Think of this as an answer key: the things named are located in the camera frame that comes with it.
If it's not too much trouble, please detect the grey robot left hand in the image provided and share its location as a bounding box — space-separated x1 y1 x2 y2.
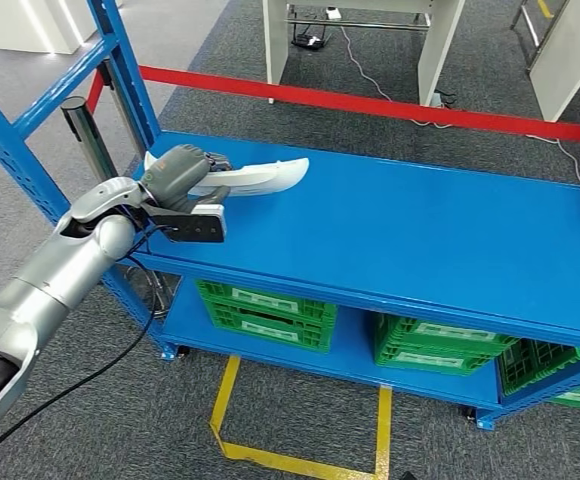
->
140 144 233 215

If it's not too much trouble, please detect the white desk panel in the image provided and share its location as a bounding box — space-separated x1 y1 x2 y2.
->
528 0 580 124

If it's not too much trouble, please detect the white power adapter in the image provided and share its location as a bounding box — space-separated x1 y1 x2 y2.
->
430 89 457 111

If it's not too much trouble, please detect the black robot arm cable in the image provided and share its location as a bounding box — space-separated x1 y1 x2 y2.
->
0 254 159 468

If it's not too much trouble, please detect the steel frame table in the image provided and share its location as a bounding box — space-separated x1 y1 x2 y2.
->
510 0 571 74

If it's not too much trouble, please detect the blue metal shelf rack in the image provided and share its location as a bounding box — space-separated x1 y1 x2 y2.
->
0 0 580 432

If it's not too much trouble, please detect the white desk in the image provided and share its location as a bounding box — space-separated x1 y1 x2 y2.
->
262 0 467 107

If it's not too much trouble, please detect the white curved plastic part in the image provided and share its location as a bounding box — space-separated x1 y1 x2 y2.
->
144 150 310 198

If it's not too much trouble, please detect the white lit partition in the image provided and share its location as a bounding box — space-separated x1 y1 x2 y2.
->
0 0 98 56

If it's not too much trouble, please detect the yellow floor tape outline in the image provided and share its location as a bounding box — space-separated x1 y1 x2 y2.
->
208 354 393 480

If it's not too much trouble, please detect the white floor cable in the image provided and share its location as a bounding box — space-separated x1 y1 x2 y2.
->
338 25 580 188

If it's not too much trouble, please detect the red barrier belt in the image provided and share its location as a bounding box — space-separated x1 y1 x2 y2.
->
85 64 580 147

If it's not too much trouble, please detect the black router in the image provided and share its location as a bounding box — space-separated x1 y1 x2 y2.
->
292 29 332 52

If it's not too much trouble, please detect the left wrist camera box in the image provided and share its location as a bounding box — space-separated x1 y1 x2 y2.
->
144 203 228 245

